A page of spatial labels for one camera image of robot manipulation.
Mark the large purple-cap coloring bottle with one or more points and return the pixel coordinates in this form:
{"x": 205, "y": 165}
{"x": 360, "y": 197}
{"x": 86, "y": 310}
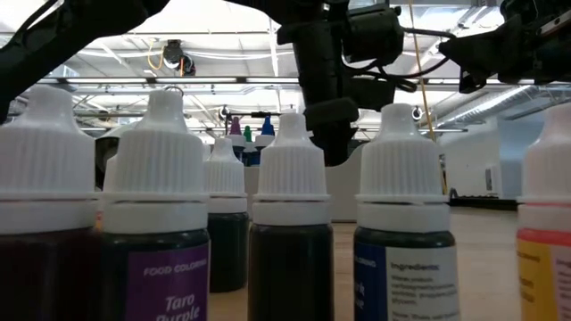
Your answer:
{"x": 235, "y": 127}

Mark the white plastic bin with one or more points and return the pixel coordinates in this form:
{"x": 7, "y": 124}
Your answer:
{"x": 342, "y": 191}

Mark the large green-cap coloring bottle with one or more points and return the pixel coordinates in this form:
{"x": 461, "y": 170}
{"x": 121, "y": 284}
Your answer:
{"x": 247, "y": 134}

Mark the small orange bottle yellow label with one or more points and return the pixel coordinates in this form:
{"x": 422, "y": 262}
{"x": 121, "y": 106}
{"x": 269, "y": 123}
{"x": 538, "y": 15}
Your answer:
{"x": 548, "y": 178}

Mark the small orange dropper bottle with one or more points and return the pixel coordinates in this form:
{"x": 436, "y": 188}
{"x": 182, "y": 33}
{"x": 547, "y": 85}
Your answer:
{"x": 110, "y": 178}

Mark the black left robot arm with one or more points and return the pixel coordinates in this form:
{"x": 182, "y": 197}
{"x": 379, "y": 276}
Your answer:
{"x": 67, "y": 35}

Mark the long ceiling light bar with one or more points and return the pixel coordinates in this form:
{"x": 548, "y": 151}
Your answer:
{"x": 201, "y": 80}

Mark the small red-label dropper bottle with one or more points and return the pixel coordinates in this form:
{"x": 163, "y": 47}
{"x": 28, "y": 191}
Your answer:
{"x": 291, "y": 178}

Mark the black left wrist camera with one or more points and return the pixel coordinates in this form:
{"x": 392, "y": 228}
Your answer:
{"x": 372, "y": 33}

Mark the small Dark Blue dropper bottle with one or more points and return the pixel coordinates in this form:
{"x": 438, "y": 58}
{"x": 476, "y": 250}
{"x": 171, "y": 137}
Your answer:
{"x": 401, "y": 178}

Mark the small Taro Purple dropper bottle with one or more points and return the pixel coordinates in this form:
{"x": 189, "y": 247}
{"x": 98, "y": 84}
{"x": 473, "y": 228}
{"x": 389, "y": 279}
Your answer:
{"x": 155, "y": 178}

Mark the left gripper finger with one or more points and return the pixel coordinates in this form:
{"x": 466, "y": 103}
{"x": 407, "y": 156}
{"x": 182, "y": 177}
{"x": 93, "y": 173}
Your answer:
{"x": 336, "y": 147}

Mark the small maroon dropper bottle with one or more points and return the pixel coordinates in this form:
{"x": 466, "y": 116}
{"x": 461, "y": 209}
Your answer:
{"x": 44, "y": 156}

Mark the large blue-cap coloring bottle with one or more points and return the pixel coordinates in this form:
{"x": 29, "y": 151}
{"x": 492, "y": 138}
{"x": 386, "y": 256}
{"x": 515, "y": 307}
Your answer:
{"x": 267, "y": 127}

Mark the white wall box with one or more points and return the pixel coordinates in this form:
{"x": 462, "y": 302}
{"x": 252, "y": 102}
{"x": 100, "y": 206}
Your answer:
{"x": 493, "y": 180}

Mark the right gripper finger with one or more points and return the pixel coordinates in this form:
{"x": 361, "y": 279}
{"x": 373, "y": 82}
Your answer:
{"x": 482, "y": 51}
{"x": 468, "y": 84}

